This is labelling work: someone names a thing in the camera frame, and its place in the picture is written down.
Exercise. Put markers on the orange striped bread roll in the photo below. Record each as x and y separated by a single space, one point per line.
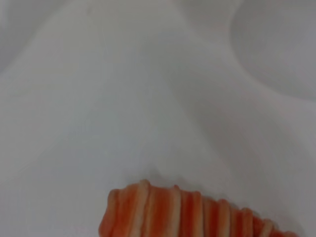
187 212

